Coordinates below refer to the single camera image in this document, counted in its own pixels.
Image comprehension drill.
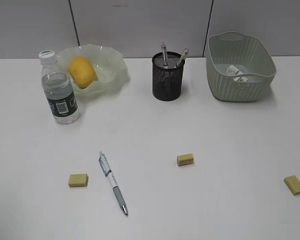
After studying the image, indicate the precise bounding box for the blue and white pen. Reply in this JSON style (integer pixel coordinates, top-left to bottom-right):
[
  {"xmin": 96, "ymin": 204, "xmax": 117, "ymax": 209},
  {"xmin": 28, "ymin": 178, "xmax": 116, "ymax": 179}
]
[{"xmin": 98, "ymin": 151, "xmax": 129, "ymax": 216}]

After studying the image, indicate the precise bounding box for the grey and white pen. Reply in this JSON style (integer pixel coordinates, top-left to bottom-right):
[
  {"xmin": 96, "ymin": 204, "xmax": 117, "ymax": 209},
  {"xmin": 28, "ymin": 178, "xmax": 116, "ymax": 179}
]
[{"xmin": 161, "ymin": 41, "xmax": 169, "ymax": 69}]

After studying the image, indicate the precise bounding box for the beige and white pen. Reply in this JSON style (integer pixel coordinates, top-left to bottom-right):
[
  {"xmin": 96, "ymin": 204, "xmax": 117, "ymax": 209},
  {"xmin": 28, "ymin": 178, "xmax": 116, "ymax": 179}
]
[{"xmin": 175, "ymin": 48, "xmax": 189, "ymax": 68}]

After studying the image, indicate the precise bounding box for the yellow mango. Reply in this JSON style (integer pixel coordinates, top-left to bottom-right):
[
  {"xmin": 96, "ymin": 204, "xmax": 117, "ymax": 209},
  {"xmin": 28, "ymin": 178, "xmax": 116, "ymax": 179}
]
[{"xmin": 68, "ymin": 56, "xmax": 97, "ymax": 88}]

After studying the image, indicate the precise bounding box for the white waste paper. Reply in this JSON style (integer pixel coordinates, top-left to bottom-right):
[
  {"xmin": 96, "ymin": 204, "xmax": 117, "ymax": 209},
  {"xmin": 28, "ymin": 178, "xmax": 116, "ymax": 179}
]
[{"xmin": 225, "ymin": 65, "xmax": 248, "ymax": 82}]

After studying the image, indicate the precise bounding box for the clear water bottle green label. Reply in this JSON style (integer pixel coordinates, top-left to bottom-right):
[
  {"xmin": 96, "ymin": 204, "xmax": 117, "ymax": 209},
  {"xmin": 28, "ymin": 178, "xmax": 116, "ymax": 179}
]
[{"xmin": 38, "ymin": 50, "xmax": 80, "ymax": 125}]

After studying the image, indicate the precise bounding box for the yellow eraser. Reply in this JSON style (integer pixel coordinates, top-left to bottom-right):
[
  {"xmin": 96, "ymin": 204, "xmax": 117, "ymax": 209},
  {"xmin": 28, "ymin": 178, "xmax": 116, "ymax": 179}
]
[
  {"xmin": 283, "ymin": 175, "xmax": 300, "ymax": 196},
  {"xmin": 176, "ymin": 153, "xmax": 194, "ymax": 167},
  {"xmin": 68, "ymin": 173, "xmax": 89, "ymax": 188}
]

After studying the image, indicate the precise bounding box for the black mesh pen holder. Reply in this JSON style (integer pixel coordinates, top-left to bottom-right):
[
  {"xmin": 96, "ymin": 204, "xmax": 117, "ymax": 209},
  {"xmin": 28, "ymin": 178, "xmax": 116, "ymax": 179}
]
[{"xmin": 151, "ymin": 51, "xmax": 185, "ymax": 102}]

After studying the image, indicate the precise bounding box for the pale green woven basket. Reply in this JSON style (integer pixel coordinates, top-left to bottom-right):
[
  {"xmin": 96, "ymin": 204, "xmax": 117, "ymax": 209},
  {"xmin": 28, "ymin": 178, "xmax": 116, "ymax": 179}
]
[{"xmin": 206, "ymin": 31, "xmax": 277, "ymax": 102}]

